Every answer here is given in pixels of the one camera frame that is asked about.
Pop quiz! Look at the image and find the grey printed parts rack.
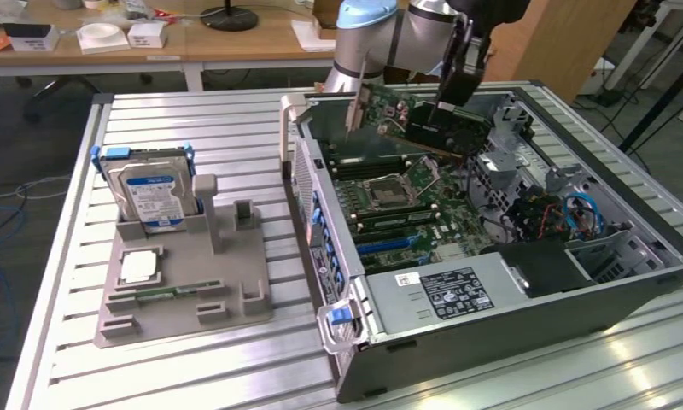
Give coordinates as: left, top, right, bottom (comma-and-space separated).
92, 173, 277, 351

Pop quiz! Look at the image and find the green motherboard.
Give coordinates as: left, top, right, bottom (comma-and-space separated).
321, 140, 502, 277

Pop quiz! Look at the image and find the metal socket cover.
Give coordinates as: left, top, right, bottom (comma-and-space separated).
404, 155, 444, 189

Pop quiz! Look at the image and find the wooden cabinet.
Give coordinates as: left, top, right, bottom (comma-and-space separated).
465, 0, 642, 103

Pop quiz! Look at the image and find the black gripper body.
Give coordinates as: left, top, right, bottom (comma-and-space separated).
449, 0, 530, 62

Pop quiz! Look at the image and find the silver CPU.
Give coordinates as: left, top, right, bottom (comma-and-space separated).
119, 251, 161, 285

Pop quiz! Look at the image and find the black plastic shroud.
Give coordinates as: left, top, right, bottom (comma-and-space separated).
498, 237, 597, 298

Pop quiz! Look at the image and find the black RAM slot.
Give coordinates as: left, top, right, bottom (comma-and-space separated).
333, 163, 405, 173
334, 169, 406, 179

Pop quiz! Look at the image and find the black lamp base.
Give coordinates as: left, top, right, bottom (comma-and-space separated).
199, 0, 261, 32

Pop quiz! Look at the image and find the white floor cable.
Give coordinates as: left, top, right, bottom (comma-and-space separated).
0, 173, 71, 200

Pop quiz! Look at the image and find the perforated metal drive cage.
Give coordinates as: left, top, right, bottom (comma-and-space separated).
466, 126, 554, 214

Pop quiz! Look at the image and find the red and black wire bundle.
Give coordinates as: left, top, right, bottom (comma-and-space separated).
504, 191, 565, 244

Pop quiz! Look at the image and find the grey metal disk bay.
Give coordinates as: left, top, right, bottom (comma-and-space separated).
562, 224, 672, 285

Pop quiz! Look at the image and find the black stand pole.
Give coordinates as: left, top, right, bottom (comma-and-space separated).
618, 42, 683, 151

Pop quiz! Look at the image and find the blue disk wire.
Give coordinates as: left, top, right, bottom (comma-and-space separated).
562, 190, 606, 234

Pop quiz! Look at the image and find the white flat box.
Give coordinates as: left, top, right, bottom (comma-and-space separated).
292, 19, 340, 53

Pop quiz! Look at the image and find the black chair base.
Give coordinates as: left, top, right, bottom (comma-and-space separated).
20, 76, 105, 125

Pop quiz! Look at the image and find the long black expansion slot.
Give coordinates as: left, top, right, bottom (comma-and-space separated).
356, 228, 426, 243

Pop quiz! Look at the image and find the green graphics card black shroud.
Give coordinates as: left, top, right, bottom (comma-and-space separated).
344, 59, 492, 161

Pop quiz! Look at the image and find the beige case handle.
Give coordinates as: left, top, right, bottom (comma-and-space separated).
278, 94, 314, 180
316, 294, 372, 354

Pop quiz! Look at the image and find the RAM stick with green label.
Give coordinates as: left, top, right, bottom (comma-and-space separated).
357, 210, 437, 230

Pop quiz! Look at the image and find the white box with round recess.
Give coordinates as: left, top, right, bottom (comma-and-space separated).
76, 23, 132, 56

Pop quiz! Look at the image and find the CPU socket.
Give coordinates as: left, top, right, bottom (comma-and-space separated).
364, 174, 420, 207

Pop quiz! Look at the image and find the white box with black lid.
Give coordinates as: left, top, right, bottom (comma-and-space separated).
3, 23, 61, 53

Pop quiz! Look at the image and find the brown cardboard box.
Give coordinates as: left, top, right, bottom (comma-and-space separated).
310, 0, 344, 30

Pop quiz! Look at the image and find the grey power supply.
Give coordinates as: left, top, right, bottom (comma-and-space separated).
364, 251, 529, 335

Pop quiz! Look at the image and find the hard disk with blue bracket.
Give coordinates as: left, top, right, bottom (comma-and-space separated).
89, 144, 199, 235

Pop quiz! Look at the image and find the small white labelled box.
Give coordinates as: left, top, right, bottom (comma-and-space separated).
127, 21, 169, 50

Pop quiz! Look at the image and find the blue floor cable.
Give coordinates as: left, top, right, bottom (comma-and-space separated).
0, 187, 23, 364

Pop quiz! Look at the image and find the black open PC case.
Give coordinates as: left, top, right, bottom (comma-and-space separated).
281, 80, 683, 405

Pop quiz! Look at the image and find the wooden desk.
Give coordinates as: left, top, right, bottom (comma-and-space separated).
0, 0, 498, 93

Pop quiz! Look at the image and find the blue expansion slot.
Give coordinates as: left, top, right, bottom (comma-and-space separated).
357, 237, 414, 255

